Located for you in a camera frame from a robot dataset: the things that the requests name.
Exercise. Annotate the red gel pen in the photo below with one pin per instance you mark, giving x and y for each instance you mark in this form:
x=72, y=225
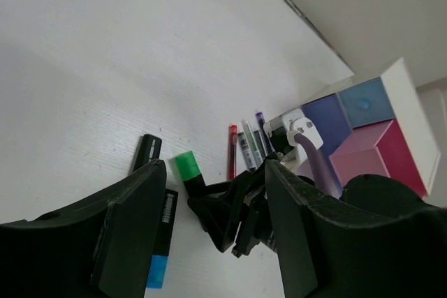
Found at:
x=232, y=152

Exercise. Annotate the white drawer organizer box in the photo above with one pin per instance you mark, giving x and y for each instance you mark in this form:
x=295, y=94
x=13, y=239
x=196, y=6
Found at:
x=409, y=114

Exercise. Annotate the pink highlighter marker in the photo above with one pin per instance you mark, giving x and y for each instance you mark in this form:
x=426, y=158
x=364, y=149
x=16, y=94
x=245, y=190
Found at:
x=149, y=148

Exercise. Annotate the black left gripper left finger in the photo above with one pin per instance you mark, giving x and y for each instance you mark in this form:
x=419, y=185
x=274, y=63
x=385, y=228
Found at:
x=99, y=246

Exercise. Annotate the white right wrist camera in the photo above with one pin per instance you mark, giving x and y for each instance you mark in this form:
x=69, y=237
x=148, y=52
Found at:
x=281, y=132

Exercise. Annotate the pink drawer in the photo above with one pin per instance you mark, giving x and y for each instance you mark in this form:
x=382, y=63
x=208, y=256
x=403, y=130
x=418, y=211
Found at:
x=380, y=149

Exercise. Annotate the black gold pen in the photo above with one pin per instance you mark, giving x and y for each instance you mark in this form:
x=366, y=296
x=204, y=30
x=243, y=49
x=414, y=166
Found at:
x=260, y=143

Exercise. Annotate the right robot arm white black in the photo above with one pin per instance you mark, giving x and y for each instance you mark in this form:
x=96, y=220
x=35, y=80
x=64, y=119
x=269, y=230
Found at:
x=380, y=195

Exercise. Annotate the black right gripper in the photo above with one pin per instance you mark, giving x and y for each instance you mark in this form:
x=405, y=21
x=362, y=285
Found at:
x=235, y=213

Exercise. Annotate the green gel pen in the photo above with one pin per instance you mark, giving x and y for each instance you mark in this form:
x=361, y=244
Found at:
x=252, y=142

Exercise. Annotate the purple gel pen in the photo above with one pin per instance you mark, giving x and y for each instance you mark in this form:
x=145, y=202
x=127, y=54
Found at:
x=261, y=122

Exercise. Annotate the blue drawer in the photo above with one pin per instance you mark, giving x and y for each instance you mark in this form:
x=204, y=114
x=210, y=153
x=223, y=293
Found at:
x=336, y=115

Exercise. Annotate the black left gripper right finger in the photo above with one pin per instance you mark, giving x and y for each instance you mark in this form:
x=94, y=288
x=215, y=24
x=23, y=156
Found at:
x=329, y=248

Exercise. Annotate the blue highlighter marker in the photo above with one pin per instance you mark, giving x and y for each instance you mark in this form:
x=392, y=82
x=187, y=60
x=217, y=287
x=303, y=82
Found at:
x=163, y=240

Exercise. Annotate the black gel pen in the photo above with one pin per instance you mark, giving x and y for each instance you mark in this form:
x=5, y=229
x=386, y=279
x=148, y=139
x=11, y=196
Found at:
x=246, y=151

